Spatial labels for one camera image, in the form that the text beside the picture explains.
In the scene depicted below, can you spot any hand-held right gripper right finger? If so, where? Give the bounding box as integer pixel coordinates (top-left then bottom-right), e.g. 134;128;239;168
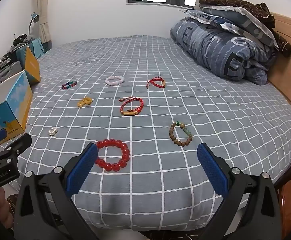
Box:
197;142;282;240

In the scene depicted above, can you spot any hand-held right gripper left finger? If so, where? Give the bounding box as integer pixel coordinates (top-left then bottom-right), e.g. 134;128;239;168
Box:
14;142;99;240

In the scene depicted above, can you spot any blue and yellow cardboard box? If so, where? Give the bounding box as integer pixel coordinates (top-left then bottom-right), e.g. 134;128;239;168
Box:
0;47;41;150

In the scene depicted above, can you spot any red glass bead bracelet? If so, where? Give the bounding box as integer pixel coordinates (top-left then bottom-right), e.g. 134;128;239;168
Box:
95;138;131;172

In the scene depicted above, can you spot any brown wooden bead bracelet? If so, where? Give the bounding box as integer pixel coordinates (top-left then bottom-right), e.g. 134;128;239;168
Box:
170;122;193;148

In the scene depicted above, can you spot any yellow amber bracelet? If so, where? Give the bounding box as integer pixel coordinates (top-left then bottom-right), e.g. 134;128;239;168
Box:
76;96;93;108

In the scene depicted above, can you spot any large red cord bracelet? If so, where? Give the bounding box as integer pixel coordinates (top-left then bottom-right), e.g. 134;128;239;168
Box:
119;97;144;117

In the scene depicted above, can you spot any multicolour bead bracelet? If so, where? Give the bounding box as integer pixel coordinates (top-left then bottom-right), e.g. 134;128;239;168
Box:
61;80;77;90

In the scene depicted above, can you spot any person's left hand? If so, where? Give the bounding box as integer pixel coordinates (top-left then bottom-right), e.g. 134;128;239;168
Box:
0;187;13;230

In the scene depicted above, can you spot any silver electronic device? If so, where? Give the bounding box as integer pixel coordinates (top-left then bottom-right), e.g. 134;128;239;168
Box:
0;60;24;83

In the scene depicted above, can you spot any grey checked bed sheet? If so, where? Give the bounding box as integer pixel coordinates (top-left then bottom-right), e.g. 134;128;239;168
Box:
17;35;291;232

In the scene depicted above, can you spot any folded grey printed duvet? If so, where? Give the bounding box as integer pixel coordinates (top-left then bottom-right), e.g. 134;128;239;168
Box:
170;16;277;85

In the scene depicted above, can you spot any blue desk lamp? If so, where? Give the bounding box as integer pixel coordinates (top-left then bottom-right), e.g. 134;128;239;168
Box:
28;12;40;40

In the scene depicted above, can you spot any wooden headboard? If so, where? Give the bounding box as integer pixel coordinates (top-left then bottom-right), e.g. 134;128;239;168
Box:
267;12;291;122

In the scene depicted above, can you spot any grey patterned pillow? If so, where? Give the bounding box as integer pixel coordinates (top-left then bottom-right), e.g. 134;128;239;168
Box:
183;4;280;51

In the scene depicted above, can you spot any brown patterned blanket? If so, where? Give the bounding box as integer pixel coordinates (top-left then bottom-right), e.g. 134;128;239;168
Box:
198;0;291;57

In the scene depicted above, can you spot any white bead bracelet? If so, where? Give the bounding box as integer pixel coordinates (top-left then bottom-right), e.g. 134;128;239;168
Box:
105;75;124;86

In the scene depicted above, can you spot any small red cord bracelet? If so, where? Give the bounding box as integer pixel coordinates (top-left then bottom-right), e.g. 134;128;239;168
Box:
146;77;166;89

